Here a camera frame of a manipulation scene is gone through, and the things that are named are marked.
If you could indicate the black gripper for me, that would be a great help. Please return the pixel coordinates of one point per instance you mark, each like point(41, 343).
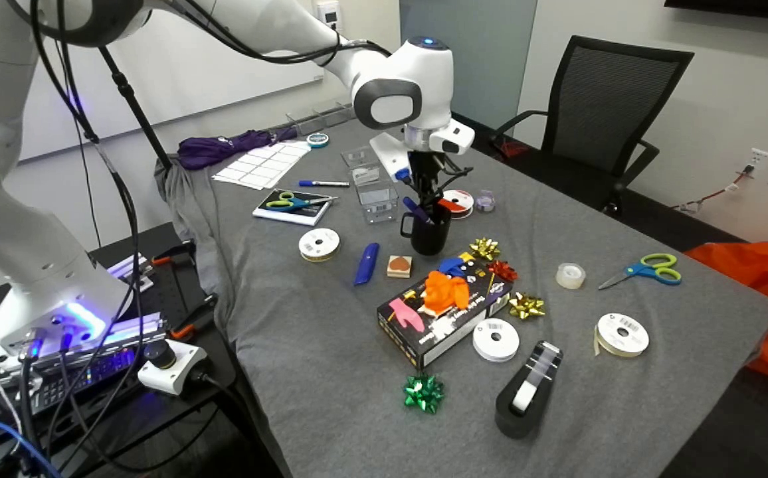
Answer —
point(433, 174)

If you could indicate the black cup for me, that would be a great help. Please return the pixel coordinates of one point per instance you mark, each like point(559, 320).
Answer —
point(427, 238)

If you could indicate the blue pen in cup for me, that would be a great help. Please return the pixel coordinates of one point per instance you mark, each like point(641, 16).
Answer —
point(418, 210)

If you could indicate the red white round tin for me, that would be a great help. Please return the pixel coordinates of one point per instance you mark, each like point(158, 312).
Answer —
point(458, 203)

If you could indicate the clear plastic box near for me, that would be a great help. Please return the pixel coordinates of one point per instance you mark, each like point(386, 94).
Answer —
point(378, 203)

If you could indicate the clear plastic box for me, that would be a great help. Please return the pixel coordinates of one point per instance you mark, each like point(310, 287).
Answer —
point(378, 203)
point(362, 165)

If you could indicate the small clear round container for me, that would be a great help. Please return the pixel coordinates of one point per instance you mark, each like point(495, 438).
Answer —
point(484, 203)

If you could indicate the small orange square box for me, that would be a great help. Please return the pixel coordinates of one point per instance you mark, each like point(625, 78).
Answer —
point(401, 267)

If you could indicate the yellow striped gift bow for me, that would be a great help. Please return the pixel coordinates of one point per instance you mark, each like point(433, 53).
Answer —
point(484, 247)

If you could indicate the clear plastic box far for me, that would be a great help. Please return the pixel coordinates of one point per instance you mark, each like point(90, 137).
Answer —
point(362, 165)

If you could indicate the blue utility knife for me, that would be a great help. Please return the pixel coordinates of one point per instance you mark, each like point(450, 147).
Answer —
point(367, 263)

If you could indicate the orange gift bow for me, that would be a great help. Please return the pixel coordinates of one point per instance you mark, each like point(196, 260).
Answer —
point(445, 291)

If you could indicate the red gift bow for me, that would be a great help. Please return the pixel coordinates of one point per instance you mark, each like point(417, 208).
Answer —
point(504, 272)

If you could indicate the grey tablecloth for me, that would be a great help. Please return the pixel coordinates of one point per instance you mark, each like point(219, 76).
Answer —
point(346, 392)

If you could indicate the white ribbon spool left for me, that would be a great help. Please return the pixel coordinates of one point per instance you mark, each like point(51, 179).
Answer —
point(317, 242)

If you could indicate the black box of bows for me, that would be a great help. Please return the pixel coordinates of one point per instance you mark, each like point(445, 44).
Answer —
point(427, 335)

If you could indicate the blue marker pen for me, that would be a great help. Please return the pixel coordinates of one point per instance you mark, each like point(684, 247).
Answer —
point(324, 183)

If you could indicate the teal tape roll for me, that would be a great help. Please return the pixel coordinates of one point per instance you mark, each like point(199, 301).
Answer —
point(317, 139)

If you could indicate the gold gift bow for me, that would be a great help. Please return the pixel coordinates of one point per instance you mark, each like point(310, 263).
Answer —
point(528, 307)

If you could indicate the green scissors on notebook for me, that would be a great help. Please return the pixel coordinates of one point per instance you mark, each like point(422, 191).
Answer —
point(289, 200)

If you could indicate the white ribbon spool centre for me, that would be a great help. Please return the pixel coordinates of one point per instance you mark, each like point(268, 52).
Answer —
point(495, 340)

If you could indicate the white label sheets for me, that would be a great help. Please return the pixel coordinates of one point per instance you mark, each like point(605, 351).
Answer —
point(265, 167)

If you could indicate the green gift bow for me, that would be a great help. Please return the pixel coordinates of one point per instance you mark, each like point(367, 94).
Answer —
point(425, 392)

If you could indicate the black office chair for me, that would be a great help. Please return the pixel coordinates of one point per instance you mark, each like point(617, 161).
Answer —
point(601, 102)

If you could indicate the black tape dispenser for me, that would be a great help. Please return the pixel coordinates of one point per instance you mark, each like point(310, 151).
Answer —
point(526, 400)

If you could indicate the white gold ribbon spool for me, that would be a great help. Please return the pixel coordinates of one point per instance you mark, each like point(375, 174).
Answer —
point(621, 335)

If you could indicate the purple cloth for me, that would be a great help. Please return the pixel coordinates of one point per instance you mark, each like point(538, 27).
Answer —
point(207, 151)

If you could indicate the blue green scissors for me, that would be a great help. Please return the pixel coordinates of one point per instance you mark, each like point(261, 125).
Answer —
point(660, 267)

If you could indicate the white power adapter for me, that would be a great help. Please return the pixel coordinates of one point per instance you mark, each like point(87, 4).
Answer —
point(169, 365)

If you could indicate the wall television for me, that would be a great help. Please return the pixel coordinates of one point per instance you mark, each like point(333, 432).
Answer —
point(755, 9)

